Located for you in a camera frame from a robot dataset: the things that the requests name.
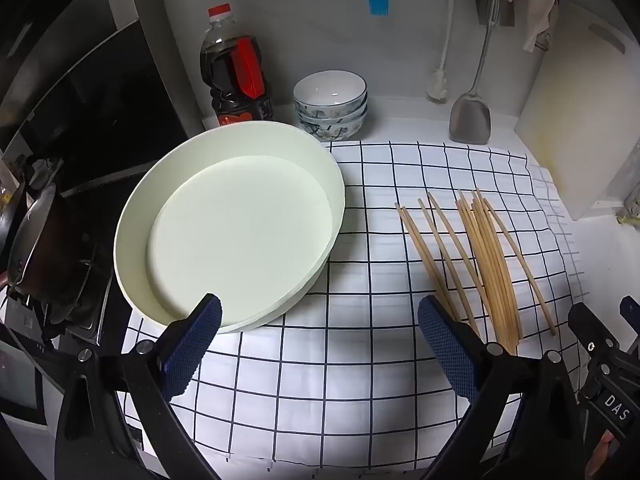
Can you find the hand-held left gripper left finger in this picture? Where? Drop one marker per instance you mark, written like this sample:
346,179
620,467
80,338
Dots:
200,330

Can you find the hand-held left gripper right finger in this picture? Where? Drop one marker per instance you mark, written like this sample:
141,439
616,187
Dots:
445,340

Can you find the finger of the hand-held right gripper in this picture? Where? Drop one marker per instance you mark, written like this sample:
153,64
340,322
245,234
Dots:
632,312
592,332

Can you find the bundle of wooden chopsticks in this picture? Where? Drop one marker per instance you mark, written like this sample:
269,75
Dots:
492,270

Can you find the cream round basin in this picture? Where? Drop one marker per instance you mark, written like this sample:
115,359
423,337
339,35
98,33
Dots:
240,220

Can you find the white black-grid cloth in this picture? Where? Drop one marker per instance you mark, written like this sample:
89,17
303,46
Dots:
350,260

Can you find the black gas stove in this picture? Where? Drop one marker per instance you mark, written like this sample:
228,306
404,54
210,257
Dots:
75,305

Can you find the dark wok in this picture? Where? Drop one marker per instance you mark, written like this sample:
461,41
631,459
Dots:
35,240

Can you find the white cutting board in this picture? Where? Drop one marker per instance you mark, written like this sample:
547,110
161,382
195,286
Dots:
575,110

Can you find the metal spatula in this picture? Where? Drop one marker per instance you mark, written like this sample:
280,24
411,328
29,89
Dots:
470,120

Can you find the blue floral ceramic bowl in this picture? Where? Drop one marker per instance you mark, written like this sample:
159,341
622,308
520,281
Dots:
330,90
345,113
332,131

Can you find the white dish brush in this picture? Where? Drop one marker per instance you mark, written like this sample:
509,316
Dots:
439,87

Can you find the dark soy sauce bottle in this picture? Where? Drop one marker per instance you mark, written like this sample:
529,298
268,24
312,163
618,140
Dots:
235,70

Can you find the pink hanging rag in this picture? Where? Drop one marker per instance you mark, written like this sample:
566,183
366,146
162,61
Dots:
537,5

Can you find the blue silicone brush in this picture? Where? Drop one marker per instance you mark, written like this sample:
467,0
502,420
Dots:
378,4

